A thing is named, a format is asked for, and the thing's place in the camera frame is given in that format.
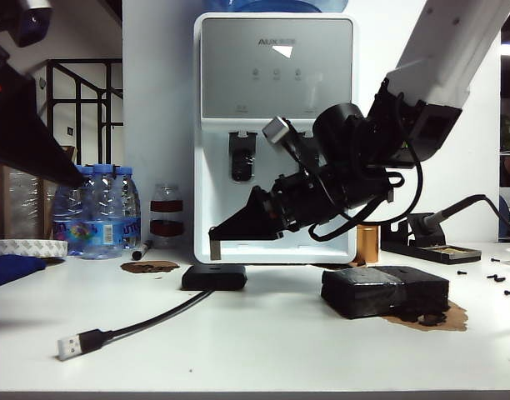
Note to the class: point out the clear bottle with red bands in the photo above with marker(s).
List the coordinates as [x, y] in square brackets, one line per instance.
[166, 206]

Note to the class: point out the blue water jug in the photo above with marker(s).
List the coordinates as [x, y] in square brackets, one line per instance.
[280, 5]

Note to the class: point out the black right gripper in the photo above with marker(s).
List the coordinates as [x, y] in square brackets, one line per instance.
[296, 204]

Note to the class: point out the white water dispenser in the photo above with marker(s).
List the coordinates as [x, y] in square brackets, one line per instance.
[238, 83]

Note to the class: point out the black soldering iron stand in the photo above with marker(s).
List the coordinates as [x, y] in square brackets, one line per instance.
[446, 255]

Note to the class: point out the clear water bottle blue cap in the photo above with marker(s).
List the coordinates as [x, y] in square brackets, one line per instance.
[87, 170]
[130, 200]
[67, 208]

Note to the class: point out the brown patch with black crumbs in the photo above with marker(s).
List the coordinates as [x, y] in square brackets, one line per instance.
[134, 268]

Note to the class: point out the wooden frame with plastic wrap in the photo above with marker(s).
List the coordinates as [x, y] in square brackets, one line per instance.
[5, 200]

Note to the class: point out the gold metal cylinder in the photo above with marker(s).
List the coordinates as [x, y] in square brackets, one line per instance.
[367, 250]

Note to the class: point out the black soldering iron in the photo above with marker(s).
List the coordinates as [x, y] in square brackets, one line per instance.
[430, 221]

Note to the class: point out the silver USB flash drive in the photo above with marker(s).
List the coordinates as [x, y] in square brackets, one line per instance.
[215, 250]

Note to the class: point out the black taped box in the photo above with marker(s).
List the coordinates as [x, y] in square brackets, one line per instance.
[363, 291]

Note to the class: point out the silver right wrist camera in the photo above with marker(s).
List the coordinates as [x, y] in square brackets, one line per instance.
[276, 130]

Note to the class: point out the blue cloth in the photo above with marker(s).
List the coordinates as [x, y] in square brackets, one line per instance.
[9, 271]

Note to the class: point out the large brown patch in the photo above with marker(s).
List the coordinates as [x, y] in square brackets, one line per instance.
[451, 321]

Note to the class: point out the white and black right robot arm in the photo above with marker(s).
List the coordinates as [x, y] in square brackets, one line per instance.
[446, 50]

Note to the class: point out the black metal stair railing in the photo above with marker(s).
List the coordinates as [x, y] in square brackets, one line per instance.
[109, 96]

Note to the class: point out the white tape roll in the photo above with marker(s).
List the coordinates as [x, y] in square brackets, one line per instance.
[26, 248]

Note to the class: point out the clear water bottle with barcode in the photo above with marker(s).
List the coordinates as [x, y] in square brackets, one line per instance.
[103, 200]

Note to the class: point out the black marker pen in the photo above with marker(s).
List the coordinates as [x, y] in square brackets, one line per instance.
[139, 252]

